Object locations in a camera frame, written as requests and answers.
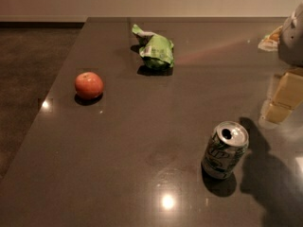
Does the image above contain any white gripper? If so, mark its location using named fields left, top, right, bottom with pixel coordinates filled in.
left=258, top=3, right=303, bottom=124

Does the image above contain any red apple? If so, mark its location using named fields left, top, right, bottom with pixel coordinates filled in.
left=75, top=72, right=104, bottom=100

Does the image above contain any green chip bag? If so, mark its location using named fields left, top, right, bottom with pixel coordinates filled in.
left=132, top=25, right=174, bottom=71

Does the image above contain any green 7up can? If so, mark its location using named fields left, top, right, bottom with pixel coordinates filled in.
left=202, top=121, right=249, bottom=180

